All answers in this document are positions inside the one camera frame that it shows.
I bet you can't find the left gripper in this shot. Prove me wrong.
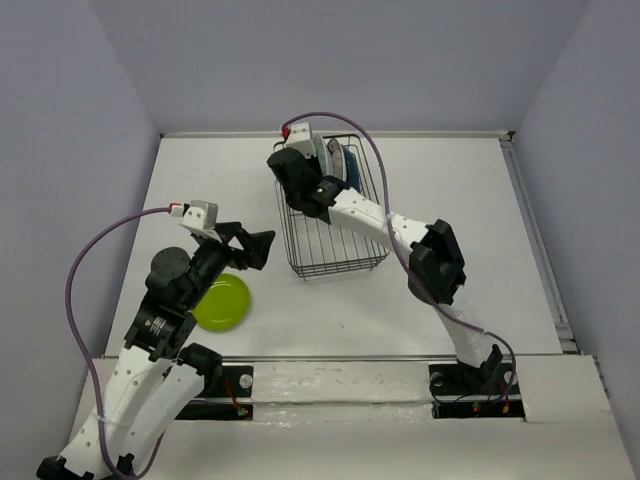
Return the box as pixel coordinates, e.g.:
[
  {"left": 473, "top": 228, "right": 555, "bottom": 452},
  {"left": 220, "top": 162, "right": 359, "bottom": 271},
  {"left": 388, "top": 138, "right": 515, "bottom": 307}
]
[{"left": 185, "top": 220, "right": 276, "bottom": 308}]

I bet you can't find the red and teal plate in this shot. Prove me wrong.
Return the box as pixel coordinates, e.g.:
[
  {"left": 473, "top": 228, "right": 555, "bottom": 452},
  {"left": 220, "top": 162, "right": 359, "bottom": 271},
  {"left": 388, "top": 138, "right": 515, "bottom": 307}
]
[{"left": 312, "top": 134, "right": 333, "bottom": 176}]

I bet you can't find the white plate teal lettered rim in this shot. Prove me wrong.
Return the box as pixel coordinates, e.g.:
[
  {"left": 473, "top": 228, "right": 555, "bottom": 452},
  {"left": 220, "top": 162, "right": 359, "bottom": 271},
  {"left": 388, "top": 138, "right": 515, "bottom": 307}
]
[{"left": 327, "top": 138, "right": 348, "bottom": 181}]

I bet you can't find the dark blue plate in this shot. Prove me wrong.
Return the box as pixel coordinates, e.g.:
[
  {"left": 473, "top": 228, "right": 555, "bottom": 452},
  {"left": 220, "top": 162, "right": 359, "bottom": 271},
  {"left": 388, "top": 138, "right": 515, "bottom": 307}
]
[{"left": 344, "top": 149, "right": 361, "bottom": 192}]

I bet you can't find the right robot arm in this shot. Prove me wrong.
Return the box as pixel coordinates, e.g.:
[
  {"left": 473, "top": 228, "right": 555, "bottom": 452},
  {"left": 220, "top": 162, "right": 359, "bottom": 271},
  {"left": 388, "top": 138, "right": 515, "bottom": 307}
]
[{"left": 267, "top": 147, "right": 503, "bottom": 392}]

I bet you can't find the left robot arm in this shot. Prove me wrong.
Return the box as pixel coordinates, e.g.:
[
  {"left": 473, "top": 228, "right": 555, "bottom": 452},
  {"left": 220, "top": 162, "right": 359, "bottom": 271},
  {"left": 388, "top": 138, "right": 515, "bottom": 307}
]
[{"left": 36, "top": 221, "right": 275, "bottom": 479}]

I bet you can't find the lime green plate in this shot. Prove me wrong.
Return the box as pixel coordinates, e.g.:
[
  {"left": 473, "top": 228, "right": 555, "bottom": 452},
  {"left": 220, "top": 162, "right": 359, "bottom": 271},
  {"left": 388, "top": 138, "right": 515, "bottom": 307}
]
[{"left": 193, "top": 273, "right": 252, "bottom": 333}]

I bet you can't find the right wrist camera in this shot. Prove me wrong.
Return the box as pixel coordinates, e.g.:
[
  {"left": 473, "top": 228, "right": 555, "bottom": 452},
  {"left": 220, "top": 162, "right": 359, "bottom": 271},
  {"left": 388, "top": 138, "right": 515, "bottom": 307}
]
[{"left": 281, "top": 122, "right": 316, "bottom": 159}]

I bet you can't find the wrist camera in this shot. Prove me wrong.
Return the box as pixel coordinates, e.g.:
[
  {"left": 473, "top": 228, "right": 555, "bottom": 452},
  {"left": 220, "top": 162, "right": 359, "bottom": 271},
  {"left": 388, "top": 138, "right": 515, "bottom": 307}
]
[
  {"left": 180, "top": 200, "right": 218, "bottom": 239},
  {"left": 281, "top": 122, "right": 316, "bottom": 159}
]

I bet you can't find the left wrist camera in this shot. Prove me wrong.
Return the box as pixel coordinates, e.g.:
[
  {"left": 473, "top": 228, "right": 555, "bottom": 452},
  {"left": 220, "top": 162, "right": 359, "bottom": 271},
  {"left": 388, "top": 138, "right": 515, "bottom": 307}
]
[{"left": 180, "top": 200, "right": 218, "bottom": 239}]

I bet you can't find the wire dish rack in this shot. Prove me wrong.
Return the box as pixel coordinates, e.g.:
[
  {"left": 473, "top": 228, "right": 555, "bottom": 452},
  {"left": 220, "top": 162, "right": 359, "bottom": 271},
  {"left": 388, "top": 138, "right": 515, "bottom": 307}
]
[{"left": 275, "top": 133, "right": 388, "bottom": 280}]

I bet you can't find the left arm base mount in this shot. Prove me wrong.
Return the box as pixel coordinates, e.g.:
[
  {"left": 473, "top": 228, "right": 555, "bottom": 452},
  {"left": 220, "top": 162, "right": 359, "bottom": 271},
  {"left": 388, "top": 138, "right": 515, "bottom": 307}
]
[{"left": 176, "top": 364, "right": 254, "bottom": 421}]

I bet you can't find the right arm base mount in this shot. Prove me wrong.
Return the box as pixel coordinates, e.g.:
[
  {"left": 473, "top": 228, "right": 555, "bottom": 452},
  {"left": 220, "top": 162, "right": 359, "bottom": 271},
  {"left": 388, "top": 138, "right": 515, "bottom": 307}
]
[{"left": 429, "top": 346, "right": 525, "bottom": 420}]

